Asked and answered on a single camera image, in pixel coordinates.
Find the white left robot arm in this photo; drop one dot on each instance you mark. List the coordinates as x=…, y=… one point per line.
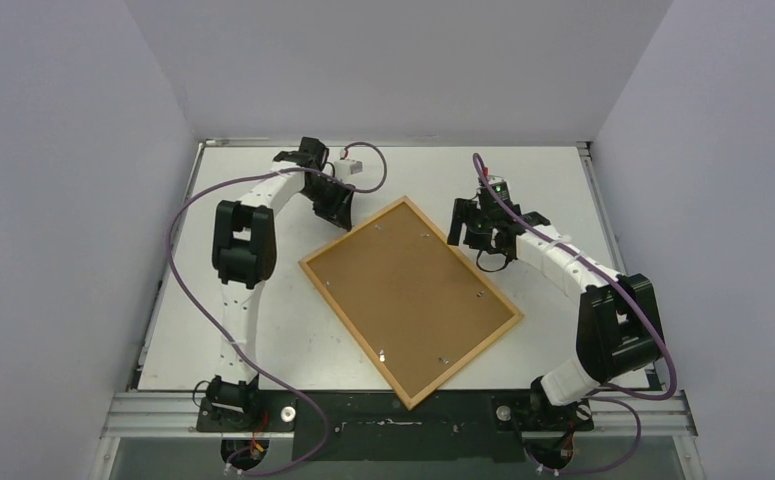
x=244, y=252

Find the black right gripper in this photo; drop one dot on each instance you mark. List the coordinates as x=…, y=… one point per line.
x=469, y=221

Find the aluminium front rail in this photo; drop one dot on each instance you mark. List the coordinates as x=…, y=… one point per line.
x=175, y=415

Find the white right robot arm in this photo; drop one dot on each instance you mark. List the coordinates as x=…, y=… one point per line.
x=618, y=326

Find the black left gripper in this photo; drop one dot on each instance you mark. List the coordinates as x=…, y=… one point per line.
x=339, y=212

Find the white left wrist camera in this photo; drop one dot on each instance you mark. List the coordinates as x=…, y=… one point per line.
x=345, y=168

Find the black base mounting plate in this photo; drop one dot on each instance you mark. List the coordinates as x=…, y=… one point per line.
x=375, y=426

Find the brown cardboard backing board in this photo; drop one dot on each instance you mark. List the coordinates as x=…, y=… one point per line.
x=413, y=298

